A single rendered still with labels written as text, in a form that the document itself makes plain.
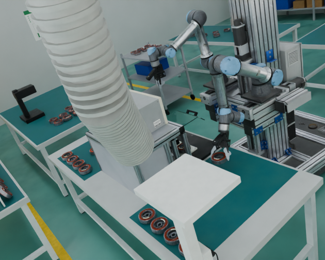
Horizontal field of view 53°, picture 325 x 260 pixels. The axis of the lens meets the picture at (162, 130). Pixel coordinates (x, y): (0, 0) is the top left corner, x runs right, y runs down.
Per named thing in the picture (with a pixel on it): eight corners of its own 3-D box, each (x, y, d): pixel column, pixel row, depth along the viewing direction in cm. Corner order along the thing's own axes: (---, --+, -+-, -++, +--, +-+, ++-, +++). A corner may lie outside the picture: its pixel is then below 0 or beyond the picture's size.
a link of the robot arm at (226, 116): (234, 109, 222) (224, 108, 218) (232, 125, 223) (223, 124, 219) (227, 108, 229) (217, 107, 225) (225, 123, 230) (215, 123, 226)
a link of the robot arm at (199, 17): (214, 18, 262) (173, 62, 261) (207, 17, 271) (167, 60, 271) (206, 7, 256) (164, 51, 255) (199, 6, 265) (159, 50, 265)
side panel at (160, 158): (176, 179, 231) (164, 141, 216) (178, 180, 229) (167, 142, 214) (145, 201, 218) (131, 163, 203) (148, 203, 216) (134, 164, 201)
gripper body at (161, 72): (166, 77, 280) (162, 63, 275) (158, 80, 277) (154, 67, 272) (162, 75, 287) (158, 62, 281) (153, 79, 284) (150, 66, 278)
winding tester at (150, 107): (134, 111, 262) (127, 88, 252) (168, 123, 228) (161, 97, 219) (93, 134, 244) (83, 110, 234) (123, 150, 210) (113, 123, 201)
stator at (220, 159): (216, 154, 233) (215, 150, 231) (230, 157, 225) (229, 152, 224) (208, 163, 226) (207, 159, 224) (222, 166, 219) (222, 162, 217)
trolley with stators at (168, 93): (160, 91, 601) (145, 38, 555) (198, 100, 525) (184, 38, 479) (135, 105, 574) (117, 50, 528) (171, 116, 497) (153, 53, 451)
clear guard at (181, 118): (183, 113, 260) (182, 107, 258) (205, 119, 242) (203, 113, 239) (152, 133, 245) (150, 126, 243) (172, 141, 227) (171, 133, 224)
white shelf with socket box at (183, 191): (202, 215, 193) (185, 152, 172) (253, 246, 165) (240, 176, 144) (157, 253, 177) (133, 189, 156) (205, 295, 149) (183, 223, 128)
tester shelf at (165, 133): (131, 112, 273) (130, 108, 271) (185, 131, 222) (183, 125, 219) (86, 137, 253) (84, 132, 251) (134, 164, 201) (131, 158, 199)
